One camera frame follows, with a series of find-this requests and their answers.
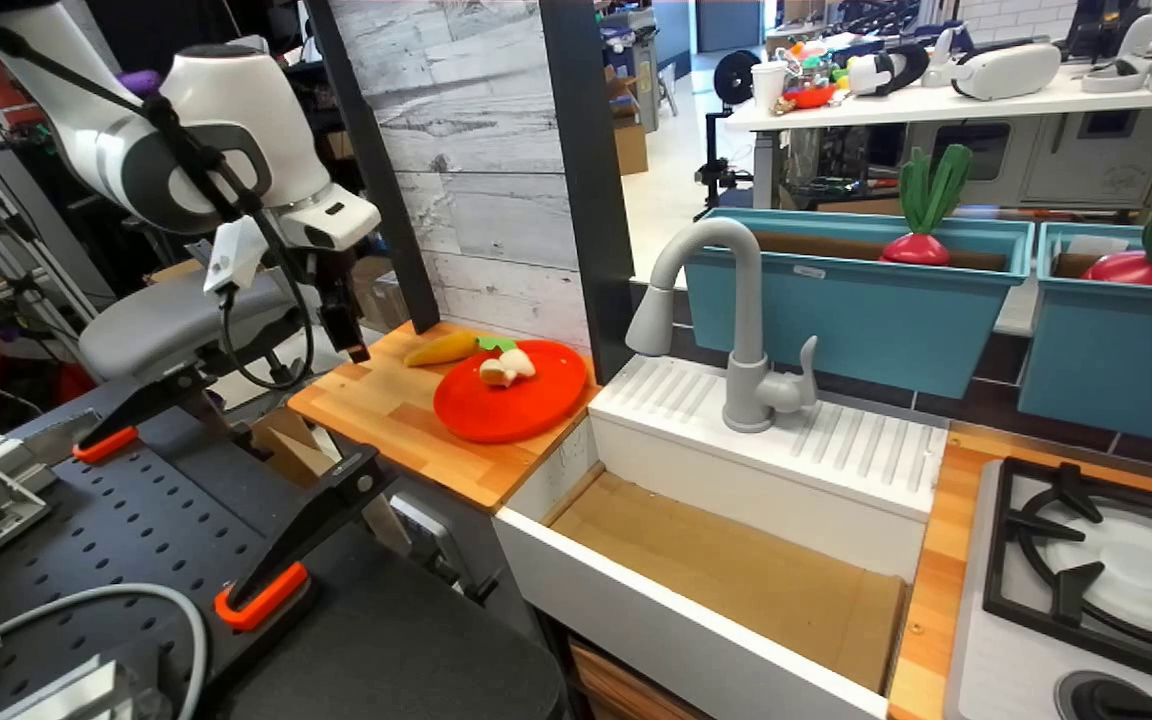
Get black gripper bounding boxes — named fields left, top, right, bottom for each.
left=307, top=244, right=376, bottom=367

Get yellow carrot plush green leaves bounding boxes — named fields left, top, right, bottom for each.
left=399, top=329, right=520, bottom=373

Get white mushroom plush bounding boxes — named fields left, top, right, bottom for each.
left=477, top=349, right=538, bottom=393

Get wooden butcher block counter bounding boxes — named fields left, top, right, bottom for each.
left=288, top=315, right=605, bottom=517

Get red round plate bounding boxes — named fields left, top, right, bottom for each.
left=433, top=338, right=595, bottom=448

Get grey chair seat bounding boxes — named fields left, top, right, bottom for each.
left=70, top=273, right=301, bottom=389

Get white wood-grain backdrop panel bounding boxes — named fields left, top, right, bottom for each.
left=327, top=0, right=592, bottom=356

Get black pegboard robot table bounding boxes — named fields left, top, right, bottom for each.
left=0, top=384, right=570, bottom=720

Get grey toy faucet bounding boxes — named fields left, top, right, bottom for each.
left=624, top=212, right=825, bottom=437

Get white toy sink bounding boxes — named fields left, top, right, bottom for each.
left=493, top=351, right=951, bottom=720

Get black disc stand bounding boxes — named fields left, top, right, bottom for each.
left=696, top=48, right=758, bottom=217

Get blue planter bin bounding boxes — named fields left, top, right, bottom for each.
left=1015, top=217, right=1152, bottom=455
left=683, top=205, right=1041, bottom=406

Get colourful toys pile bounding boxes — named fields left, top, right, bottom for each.
left=771, top=37, right=877, bottom=118

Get wooden stove counter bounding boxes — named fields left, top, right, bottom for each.
left=882, top=421, right=1152, bottom=720

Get white desk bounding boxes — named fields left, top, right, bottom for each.
left=733, top=64, right=1152, bottom=212

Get white VR headset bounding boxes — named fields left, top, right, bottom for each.
left=948, top=37, right=1066, bottom=103

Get toy gas stove black grates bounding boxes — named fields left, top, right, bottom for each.
left=948, top=455, right=1152, bottom=720

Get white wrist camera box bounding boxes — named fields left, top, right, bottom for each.
left=200, top=217, right=270, bottom=298

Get black frame post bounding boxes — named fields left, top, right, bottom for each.
left=301, top=0, right=445, bottom=338
left=537, top=0, right=640, bottom=389

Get black clamp orange handle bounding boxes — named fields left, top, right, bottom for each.
left=67, top=373, right=207, bottom=469
left=212, top=448, right=389, bottom=636

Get purple handle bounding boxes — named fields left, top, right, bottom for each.
left=117, top=68, right=168, bottom=103

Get grey cable hose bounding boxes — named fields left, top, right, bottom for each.
left=0, top=579, right=212, bottom=720

